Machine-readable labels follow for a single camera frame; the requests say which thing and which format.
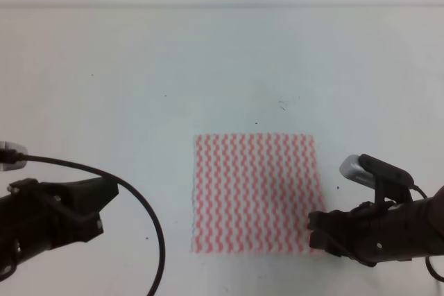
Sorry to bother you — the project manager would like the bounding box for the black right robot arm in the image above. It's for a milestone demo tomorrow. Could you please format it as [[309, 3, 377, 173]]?
[[307, 190, 443, 267]]

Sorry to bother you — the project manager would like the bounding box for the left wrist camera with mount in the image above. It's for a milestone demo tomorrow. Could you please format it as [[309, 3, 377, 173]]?
[[0, 141, 28, 172]]

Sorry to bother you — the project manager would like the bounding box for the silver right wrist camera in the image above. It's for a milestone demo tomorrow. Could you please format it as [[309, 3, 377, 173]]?
[[339, 154, 415, 204]]

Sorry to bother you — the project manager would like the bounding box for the pink white striped towel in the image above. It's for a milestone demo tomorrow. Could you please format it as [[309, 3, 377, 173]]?
[[191, 133, 325, 254]]

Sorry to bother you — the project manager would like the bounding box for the black left camera cable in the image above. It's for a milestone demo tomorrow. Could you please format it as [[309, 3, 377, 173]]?
[[13, 155, 166, 296]]

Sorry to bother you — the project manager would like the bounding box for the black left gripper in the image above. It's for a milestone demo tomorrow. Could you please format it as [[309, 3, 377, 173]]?
[[1, 177, 119, 275]]

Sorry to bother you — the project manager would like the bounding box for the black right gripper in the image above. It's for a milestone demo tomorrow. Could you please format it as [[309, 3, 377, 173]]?
[[307, 199, 430, 267]]

